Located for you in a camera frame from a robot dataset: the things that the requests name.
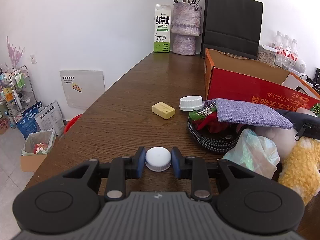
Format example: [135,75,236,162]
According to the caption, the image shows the red cardboard box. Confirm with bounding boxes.
[204,48,320,117]

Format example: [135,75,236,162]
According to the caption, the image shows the white ribbed jar lid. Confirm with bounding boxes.
[179,96,203,111]

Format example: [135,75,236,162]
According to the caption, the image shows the metal storage rack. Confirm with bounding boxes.
[0,65,33,130]

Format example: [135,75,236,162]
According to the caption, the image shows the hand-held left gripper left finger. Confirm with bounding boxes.
[60,146,146,202]

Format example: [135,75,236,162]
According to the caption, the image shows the yellow rectangular block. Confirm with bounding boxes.
[152,101,175,120]

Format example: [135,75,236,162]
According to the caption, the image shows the wooden desktop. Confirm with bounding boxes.
[25,51,320,238]

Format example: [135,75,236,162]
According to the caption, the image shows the black paper bag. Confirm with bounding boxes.
[201,0,264,60]

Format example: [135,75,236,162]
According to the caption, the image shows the black braided cable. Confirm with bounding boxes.
[187,116,244,155]

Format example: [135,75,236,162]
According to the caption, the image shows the red label water bottle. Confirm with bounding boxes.
[281,34,292,58]
[289,39,299,62]
[271,31,284,55]

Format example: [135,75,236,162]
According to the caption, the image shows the white round speaker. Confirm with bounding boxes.
[295,59,308,74]

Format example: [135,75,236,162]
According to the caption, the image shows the pink wall sticker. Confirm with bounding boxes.
[6,36,25,68]

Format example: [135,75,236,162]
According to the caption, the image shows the white wall panel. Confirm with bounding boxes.
[59,70,106,110]

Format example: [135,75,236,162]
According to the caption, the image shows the blue pet food bag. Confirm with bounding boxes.
[16,101,43,139]

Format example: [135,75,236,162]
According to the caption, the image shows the purple fabric pouch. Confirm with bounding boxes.
[204,98,293,130]

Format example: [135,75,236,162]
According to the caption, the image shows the navy zipper pouch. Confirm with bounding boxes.
[275,109,320,142]

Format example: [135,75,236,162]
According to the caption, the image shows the cardboard trash bin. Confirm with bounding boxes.
[20,129,56,172]

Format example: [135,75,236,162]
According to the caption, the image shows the purple stone vase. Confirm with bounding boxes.
[171,2,202,55]

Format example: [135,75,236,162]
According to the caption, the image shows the clear seed container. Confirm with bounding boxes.
[257,44,278,67]

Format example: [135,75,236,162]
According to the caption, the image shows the iridescent plastic bag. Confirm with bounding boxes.
[221,128,280,179]

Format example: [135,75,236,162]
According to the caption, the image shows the red stool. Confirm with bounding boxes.
[64,114,83,134]

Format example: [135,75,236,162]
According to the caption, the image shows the white pet food bag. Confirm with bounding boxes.
[34,100,64,137]

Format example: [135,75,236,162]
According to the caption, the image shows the red fabric rose clip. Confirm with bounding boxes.
[189,102,237,134]

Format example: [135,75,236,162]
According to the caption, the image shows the white green milk carton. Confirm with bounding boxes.
[153,4,172,53]

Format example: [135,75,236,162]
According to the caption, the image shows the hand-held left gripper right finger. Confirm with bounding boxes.
[171,147,257,202]

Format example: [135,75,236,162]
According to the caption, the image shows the yellow and white plush toy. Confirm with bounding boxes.
[255,127,320,206]

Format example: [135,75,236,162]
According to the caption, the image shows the white bottle cap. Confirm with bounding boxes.
[145,146,172,172]

